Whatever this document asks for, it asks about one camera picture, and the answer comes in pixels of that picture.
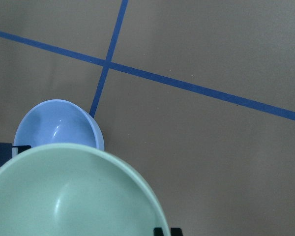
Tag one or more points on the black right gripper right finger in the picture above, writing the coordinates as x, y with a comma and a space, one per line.
176, 231

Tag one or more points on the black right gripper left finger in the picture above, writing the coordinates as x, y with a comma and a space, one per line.
158, 232

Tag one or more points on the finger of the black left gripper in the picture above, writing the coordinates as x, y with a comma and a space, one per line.
7, 151

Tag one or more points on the blue bowl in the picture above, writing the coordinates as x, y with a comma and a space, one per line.
58, 121

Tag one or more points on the green bowl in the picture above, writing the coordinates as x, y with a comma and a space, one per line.
75, 190

